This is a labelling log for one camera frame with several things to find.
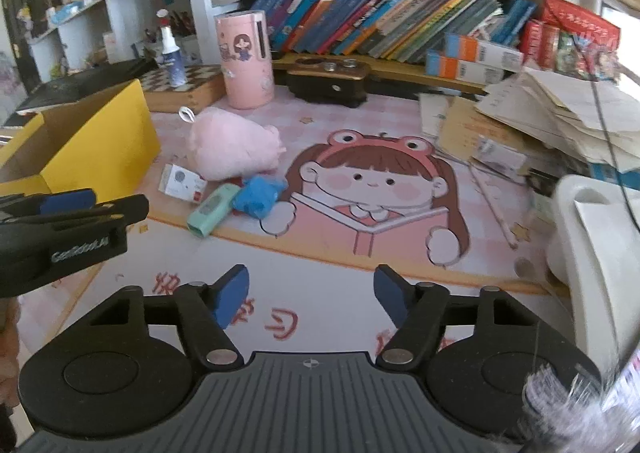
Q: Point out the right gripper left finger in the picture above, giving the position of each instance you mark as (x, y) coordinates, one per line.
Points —
(205, 311)

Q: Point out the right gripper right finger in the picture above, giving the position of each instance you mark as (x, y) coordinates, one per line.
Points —
(416, 311)

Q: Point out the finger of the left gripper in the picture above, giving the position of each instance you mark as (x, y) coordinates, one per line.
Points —
(40, 204)

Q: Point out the mint green stapler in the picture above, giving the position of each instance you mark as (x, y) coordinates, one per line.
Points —
(212, 211)

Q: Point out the small white staples box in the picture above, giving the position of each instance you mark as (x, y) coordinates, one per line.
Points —
(182, 184)

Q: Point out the blue toy car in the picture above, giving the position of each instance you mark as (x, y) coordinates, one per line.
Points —
(258, 196)

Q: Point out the pink plush toy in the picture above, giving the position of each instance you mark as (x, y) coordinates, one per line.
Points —
(224, 145)

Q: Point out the yellow cardboard box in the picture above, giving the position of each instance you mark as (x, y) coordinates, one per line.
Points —
(105, 142)

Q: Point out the black electronic keyboard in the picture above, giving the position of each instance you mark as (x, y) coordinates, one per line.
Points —
(72, 88)

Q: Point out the pink cartoon desk mat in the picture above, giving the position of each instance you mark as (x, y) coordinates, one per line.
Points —
(311, 269)

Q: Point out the white plastic device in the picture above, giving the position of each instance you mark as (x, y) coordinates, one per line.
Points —
(594, 250)

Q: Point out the white spray bottle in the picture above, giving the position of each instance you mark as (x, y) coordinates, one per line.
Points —
(172, 60)

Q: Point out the wooden chess box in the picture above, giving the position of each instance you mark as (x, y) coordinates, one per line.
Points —
(204, 86)

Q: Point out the dark brown wooden holder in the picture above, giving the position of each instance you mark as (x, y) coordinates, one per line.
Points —
(323, 80)

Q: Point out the stack of papers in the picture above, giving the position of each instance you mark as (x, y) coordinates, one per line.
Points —
(595, 122)

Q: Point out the orange white boxes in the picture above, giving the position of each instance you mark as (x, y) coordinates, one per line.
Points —
(472, 61)

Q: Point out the pink cylindrical container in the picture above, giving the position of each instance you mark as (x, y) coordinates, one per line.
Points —
(246, 63)

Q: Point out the row of leaning books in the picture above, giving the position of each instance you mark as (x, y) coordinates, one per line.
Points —
(406, 31)

